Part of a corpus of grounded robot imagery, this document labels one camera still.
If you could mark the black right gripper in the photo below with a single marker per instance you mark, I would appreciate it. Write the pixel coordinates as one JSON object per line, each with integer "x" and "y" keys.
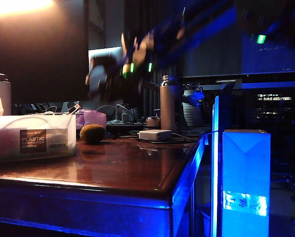
{"x": 125, "y": 86}

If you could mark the brown kiwi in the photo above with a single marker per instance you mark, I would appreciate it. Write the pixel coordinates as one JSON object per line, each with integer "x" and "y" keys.
{"x": 92, "y": 134}

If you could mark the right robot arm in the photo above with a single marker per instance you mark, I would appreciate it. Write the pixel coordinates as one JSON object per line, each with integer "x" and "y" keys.
{"x": 211, "y": 19}

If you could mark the translucent plastic box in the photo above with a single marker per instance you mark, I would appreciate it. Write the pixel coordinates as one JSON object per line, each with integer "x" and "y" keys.
{"x": 9, "y": 143}

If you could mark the tall cardboard box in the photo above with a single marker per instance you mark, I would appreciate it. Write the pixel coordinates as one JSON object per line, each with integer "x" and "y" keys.
{"x": 246, "y": 168}

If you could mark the silver usb connector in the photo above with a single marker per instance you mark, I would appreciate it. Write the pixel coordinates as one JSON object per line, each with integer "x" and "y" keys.
{"x": 74, "y": 108}

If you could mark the pink tissue pack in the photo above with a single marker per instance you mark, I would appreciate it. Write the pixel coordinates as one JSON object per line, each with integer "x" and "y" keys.
{"x": 95, "y": 119}

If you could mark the dark slanted desk lamp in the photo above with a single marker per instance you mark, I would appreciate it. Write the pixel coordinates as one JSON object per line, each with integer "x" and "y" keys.
{"x": 152, "y": 86}

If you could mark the black power strip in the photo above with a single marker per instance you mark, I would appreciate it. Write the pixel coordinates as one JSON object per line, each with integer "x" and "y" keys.
{"x": 123, "y": 127}

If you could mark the large black monitor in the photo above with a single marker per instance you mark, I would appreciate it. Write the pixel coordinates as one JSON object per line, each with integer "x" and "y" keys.
{"x": 38, "y": 54}

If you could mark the small copper tin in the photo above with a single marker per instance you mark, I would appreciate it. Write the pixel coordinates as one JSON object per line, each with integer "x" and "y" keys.
{"x": 152, "y": 122}

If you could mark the dark curtain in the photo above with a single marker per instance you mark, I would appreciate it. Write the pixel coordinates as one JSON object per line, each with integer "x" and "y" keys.
{"x": 137, "y": 14}

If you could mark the metal thermos bottle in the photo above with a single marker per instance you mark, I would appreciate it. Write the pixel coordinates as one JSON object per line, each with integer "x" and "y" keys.
{"x": 169, "y": 106}

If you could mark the white power adapter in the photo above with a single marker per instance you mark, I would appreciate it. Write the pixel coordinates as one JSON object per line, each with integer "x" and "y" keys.
{"x": 155, "y": 135}

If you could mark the brown wooden desk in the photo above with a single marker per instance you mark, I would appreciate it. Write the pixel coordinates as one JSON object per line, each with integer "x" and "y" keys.
{"x": 112, "y": 168}

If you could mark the grey ribbed vase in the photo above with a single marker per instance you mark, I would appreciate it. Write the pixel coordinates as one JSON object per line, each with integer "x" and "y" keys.
{"x": 193, "y": 113}

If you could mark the white tumbler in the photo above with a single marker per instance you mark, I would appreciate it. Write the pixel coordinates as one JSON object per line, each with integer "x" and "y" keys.
{"x": 0, "y": 89}

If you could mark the blue lit acrylic panel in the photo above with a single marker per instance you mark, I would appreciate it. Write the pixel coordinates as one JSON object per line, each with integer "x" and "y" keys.
{"x": 215, "y": 160}

